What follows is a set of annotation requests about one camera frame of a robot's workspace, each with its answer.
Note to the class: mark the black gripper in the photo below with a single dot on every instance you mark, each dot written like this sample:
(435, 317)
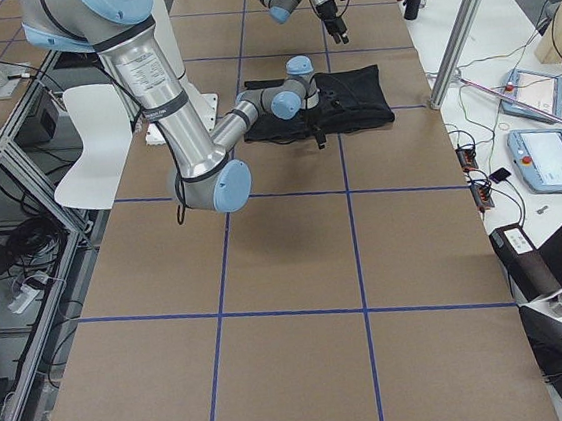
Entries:
(313, 118)
(329, 13)

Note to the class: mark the black printed t-shirt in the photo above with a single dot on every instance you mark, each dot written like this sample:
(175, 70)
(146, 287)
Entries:
(363, 106)

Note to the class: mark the blue teach pendant far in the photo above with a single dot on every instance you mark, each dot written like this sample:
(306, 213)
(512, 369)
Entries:
(540, 91)

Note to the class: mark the blue teach pendant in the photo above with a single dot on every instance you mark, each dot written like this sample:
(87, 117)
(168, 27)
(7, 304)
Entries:
(538, 157)
(540, 91)

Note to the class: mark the white plastic chair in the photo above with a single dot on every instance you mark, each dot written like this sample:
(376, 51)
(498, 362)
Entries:
(102, 123)

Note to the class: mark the blue teach pendant near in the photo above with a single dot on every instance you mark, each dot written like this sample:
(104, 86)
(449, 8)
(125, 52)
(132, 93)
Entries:
(538, 157)

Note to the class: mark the black box device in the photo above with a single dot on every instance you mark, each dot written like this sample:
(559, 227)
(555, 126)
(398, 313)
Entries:
(523, 262)

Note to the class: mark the aluminium frame post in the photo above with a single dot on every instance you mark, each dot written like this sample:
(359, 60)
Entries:
(458, 36)

